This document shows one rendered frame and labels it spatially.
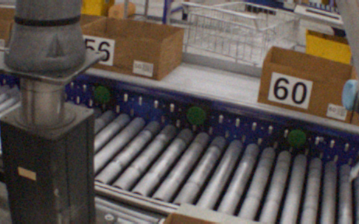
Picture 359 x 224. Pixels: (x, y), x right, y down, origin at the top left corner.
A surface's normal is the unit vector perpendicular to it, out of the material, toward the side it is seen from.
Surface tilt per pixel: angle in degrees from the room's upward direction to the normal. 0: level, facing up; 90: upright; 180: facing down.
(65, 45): 70
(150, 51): 90
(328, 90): 90
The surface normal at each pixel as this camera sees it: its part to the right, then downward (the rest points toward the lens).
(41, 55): 0.25, 0.06
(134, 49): -0.31, 0.36
